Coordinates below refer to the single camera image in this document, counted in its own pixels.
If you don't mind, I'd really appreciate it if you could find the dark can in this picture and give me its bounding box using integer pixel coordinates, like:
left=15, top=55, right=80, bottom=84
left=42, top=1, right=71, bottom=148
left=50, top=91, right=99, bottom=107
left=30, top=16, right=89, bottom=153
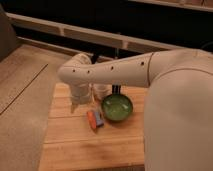
left=112, top=85, right=121, bottom=94

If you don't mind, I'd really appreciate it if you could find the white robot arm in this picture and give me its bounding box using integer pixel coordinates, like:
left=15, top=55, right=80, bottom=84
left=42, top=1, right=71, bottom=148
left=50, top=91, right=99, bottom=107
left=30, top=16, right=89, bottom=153
left=58, top=48, right=213, bottom=171

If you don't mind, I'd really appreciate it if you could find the white cup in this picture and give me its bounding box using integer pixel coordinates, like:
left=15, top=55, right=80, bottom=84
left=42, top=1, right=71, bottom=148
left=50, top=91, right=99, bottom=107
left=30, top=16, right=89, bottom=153
left=93, top=84, right=110, bottom=100

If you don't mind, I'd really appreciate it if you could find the orange and blue eraser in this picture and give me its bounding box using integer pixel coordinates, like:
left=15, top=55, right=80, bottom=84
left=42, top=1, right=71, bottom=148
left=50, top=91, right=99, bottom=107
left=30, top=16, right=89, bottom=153
left=87, top=110, right=104, bottom=130

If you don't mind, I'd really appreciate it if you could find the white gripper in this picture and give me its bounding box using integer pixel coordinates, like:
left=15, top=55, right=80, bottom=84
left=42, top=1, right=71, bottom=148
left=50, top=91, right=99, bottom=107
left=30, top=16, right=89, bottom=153
left=69, top=84, right=92, bottom=113

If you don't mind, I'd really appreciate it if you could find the green bowl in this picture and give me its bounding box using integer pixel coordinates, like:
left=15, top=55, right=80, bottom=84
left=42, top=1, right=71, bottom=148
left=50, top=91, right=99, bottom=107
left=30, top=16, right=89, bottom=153
left=101, top=94, right=133, bottom=122

